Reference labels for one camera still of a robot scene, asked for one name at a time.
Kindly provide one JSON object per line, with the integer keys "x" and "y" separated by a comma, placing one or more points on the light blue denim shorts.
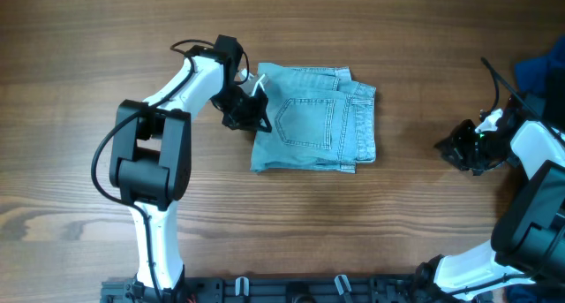
{"x": 322, "y": 119}

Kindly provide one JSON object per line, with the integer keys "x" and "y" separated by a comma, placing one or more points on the dark blue garment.
{"x": 544, "y": 77}

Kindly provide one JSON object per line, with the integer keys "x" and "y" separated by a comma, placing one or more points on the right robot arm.
{"x": 527, "y": 243}

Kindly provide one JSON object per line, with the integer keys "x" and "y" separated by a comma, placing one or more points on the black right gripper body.
{"x": 479, "y": 150}

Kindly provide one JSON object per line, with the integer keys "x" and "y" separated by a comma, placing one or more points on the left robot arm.
{"x": 151, "y": 154}

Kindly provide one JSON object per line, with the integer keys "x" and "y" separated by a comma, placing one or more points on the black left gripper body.
{"x": 242, "y": 109}

